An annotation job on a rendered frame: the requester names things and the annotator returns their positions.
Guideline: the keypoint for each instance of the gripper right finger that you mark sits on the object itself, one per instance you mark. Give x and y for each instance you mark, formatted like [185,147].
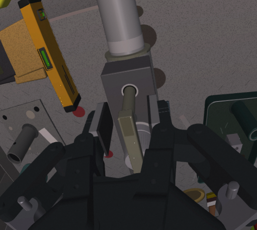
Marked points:
[220,157]

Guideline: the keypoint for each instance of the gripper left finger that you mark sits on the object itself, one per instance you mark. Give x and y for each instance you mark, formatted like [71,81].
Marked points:
[30,183]

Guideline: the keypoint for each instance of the olive selector pin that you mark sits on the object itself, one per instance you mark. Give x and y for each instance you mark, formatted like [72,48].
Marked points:
[130,133]

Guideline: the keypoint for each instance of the grey plate with tube stub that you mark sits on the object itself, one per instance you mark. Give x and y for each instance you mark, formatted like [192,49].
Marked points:
[22,143]

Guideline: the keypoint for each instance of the light grey inner tube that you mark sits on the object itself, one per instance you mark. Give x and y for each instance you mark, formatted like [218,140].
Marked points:
[116,13]

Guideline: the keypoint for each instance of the grey channel holder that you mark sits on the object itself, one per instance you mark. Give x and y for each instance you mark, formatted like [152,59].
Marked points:
[233,140]

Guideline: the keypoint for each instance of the dark green tray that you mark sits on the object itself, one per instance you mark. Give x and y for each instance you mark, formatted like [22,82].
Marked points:
[218,113]

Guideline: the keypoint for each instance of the yellow white brown stick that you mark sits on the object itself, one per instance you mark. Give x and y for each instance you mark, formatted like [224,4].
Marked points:
[211,201]

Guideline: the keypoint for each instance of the white label card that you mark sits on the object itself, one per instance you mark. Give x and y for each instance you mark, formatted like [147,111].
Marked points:
[48,134]

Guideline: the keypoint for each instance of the orange spirit level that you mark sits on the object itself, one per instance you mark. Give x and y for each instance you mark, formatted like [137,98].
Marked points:
[56,77]

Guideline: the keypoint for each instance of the grey collar block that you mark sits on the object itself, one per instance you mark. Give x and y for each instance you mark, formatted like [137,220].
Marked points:
[112,85]

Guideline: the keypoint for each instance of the black and tan glove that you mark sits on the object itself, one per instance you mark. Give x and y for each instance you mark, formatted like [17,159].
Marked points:
[18,53]

